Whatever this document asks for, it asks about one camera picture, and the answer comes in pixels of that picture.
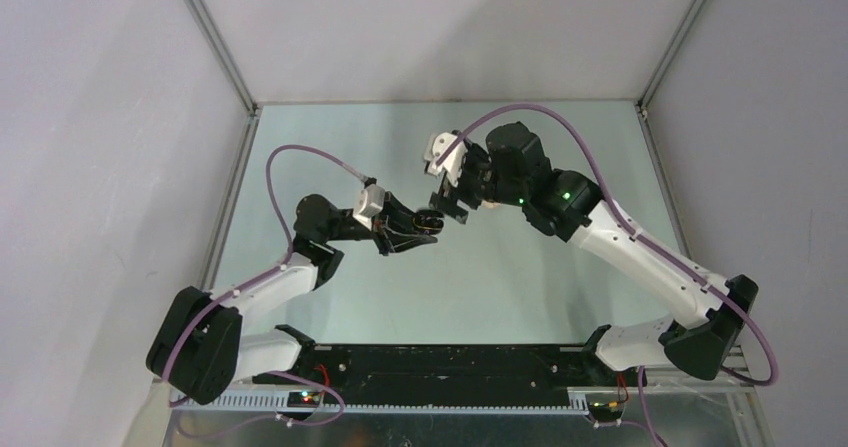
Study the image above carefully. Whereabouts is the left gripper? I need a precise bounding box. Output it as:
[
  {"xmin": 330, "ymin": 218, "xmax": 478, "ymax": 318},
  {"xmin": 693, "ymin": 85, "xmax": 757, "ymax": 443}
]
[{"xmin": 325, "ymin": 192, "xmax": 437, "ymax": 256}]

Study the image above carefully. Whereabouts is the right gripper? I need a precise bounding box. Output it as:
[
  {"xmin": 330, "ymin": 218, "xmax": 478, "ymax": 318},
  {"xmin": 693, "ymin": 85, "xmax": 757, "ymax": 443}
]
[{"xmin": 429, "ymin": 143, "xmax": 527, "ymax": 225}]

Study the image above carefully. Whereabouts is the black earbud charging case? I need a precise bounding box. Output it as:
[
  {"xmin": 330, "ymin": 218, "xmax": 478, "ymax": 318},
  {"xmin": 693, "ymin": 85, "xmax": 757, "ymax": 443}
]
[{"xmin": 411, "ymin": 209, "xmax": 444, "ymax": 236}]

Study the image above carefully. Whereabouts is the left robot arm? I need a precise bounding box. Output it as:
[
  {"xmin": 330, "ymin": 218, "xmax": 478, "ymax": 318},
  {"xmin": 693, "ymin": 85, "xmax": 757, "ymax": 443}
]
[{"xmin": 145, "ymin": 185, "xmax": 444, "ymax": 405}]

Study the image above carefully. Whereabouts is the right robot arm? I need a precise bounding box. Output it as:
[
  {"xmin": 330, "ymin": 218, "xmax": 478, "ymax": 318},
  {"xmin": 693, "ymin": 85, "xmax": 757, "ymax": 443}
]
[{"xmin": 423, "ymin": 122, "xmax": 758, "ymax": 385}]

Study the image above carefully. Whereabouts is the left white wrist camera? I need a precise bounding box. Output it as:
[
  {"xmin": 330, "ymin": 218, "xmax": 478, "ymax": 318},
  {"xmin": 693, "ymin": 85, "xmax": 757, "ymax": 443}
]
[{"xmin": 352, "ymin": 179, "xmax": 386, "ymax": 230}]

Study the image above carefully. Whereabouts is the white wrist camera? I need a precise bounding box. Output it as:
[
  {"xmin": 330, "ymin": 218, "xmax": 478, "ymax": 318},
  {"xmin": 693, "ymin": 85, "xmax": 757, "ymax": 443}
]
[
  {"xmin": 423, "ymin": 132, "xmax": 468, "ymax": 187},
  {"xmin": 352, "ymin": 179, "xmax": 386, "ymax": 230}
]

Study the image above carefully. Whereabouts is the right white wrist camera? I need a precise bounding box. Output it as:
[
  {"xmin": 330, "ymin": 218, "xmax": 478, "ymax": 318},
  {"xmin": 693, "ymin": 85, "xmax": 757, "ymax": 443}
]
[{"xmin": 423, "ymin": 132, "xmax": 468, "ymax": 187}]

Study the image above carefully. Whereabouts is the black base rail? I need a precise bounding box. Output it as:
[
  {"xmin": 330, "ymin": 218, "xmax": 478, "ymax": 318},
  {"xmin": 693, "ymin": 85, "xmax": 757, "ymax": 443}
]
[{"xmin": 292, "ymin": 344, "xmax": 638, "ymax": 408}]

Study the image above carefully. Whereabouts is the right aluminium frame post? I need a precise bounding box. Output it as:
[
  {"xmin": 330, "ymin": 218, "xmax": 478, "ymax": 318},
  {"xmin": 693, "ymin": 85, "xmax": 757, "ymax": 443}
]
[{"xmin": 636, "ymin": 0, "xmax": 710, "ymax": 112}]

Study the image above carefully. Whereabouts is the aluminium frame post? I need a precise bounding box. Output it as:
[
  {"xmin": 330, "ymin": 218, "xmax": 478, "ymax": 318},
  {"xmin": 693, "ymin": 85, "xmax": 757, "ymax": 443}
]
[
  {"xmin": 184, "ymin": 0, "xmax": 258, "ymax": 116},
  {"xmin": 636, "ymin": 0, "xmax": 710, "ymax": 112}
]

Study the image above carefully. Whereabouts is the left aluminium frame post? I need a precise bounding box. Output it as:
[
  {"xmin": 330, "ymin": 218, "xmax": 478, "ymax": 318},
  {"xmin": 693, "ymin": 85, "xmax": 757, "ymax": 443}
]
[{"xmin": 184, "ymin": 0, "xmax": 258, "ymax": 116}]

